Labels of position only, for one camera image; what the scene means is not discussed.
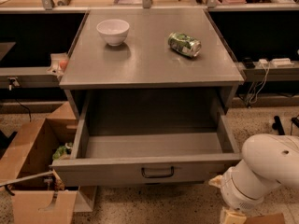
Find grey top drawer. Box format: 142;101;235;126
52;89;240;186

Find white power strip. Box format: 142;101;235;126
271;58;293;67

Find white ceramic bowl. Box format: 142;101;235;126
96;19;130;46

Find small tray with orange item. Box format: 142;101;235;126
47;53;69;77

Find open cardboard box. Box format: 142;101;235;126
0;101;97;224

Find grey cabinet with top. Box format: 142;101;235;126
60;7;244;106

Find green wrapper in box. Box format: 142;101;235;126
52;142;73;161

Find black stand leg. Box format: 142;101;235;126
272;116;285;135

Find metal rod across box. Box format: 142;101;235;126
0;171;53;187

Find green soda can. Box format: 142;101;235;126
168;32;202;58

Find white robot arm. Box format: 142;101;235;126
208;133;299;213

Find black top drawer handle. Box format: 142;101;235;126
141;166;175;179

